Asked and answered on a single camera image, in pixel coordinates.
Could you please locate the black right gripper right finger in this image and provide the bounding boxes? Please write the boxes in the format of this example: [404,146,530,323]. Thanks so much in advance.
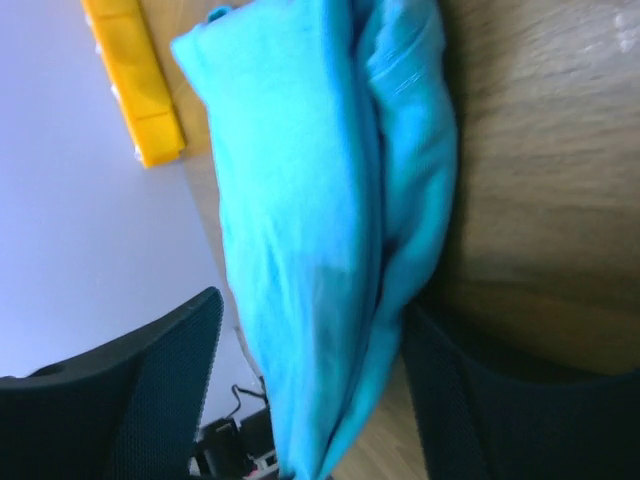
[403,304,639,479]

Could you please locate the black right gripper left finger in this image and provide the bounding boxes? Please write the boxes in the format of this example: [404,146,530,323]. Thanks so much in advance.
[1,287,223,480]

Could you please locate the cyan blue t-shirt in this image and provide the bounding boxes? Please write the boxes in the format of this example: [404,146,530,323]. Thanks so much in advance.
[171,1,457,479]

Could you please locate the yellow plastic bin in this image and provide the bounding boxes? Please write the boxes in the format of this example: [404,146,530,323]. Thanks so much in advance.
[82,0,186,168]

